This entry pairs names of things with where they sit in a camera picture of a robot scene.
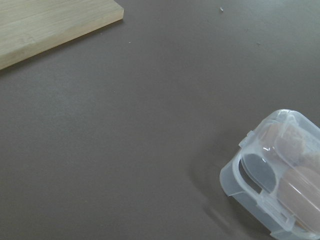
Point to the clear plastic egg box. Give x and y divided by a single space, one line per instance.
252 176

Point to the brown egg from bowl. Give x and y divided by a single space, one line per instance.
299 192

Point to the brown egg near hinge left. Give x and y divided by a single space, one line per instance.
283 138

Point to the wooden cutting board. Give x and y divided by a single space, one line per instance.
30 27

